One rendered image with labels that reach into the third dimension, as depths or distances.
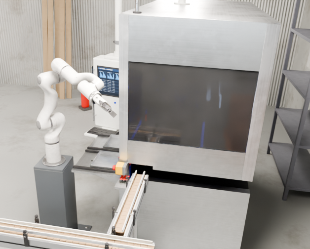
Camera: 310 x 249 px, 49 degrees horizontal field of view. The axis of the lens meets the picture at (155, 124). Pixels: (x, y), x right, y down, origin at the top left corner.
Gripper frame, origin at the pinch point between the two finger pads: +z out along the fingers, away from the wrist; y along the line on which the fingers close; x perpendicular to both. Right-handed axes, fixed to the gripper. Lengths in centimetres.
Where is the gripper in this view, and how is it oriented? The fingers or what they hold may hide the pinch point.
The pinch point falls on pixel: (111, 112)
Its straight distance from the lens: 215.1
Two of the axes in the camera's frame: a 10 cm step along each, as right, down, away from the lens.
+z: 6.8, 5.9, -4.3
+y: 2.6, 3.5, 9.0
